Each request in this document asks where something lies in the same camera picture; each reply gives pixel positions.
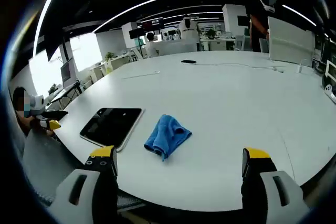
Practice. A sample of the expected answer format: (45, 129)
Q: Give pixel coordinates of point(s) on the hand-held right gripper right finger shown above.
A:
(273, 182)

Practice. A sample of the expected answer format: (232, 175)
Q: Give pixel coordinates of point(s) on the black phone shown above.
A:
(188, 61)

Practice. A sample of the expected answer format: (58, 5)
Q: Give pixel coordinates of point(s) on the grey mesh chair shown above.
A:
(44, 161)

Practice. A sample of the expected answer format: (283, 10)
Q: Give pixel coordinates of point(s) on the white neck device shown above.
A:
(269, 6)

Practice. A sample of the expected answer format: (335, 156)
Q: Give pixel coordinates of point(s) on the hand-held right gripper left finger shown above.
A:
(78, 182)

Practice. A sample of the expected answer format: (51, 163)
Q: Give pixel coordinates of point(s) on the white power strip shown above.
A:
(330, 91)

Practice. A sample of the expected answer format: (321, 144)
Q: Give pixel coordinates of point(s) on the black frame side desk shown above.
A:
(64, 94)

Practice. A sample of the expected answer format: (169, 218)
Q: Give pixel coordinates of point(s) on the black screen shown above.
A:
(136, 33)

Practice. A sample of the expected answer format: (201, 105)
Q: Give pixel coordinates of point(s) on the white low cabinets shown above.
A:
(110, 68)

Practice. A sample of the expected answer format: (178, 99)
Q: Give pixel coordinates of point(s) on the white partition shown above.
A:
(178, 48)

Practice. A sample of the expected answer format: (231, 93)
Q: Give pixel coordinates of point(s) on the white monitor back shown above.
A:
(290, 40)

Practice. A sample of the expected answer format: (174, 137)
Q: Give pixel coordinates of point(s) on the white charger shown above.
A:
(299, 68)

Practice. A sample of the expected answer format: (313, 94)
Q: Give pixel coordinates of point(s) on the grey monitor on stand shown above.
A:
(68, 73)

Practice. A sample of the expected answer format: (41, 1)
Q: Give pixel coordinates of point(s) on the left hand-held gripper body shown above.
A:
(38, 103)

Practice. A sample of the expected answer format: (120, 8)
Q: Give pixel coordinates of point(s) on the black object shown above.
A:
(56, 114)

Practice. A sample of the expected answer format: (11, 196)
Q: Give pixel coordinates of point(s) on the green potted plant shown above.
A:
(109, 56)
(210, 33)

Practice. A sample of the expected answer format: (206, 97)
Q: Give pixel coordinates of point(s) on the person's left hand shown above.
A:
(33, 122)

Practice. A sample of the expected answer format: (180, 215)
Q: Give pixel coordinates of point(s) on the blue cleaning cloth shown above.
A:
(168, 137)

